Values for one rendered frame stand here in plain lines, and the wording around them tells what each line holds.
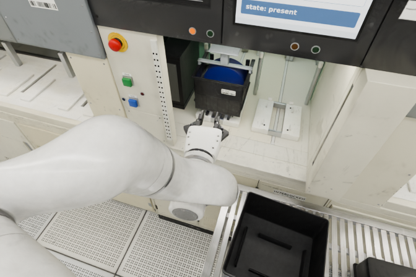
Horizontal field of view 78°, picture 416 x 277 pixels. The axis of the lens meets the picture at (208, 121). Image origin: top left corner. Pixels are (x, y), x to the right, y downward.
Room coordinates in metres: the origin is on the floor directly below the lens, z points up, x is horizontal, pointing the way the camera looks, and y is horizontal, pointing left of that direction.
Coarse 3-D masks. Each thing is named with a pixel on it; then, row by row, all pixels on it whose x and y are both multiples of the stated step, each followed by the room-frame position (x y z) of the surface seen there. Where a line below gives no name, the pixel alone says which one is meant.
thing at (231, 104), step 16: (224, 48) 0.93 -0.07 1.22; (240, 48) 0.93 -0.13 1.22; (208, 64) 1.05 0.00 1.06; (224, 64) 0.92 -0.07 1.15; (208, 80) 0.86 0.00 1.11; (208, 96) 0.86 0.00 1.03; (224, 96) 0.83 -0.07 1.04; (240, 96) 0.82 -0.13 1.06; (208, 112) 0.87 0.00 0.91; (224, 112) 0.83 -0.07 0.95; (240, 112) 0.81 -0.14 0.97
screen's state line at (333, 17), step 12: (252, 0) 0.62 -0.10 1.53; (252, 12) 0.61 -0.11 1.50; (264, 12) 0.61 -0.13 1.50; (276, 12) 0.60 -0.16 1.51; (288, 12) 0.59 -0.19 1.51; (300, 12) 0.58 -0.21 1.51; (312, 12) 0.57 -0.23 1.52; (324, 12) 0.57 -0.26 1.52; (336, 12) 0.56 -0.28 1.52; (348, 12) 0.55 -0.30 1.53; (336, 24) 0.56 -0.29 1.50; (348, 24) 0.55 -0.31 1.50
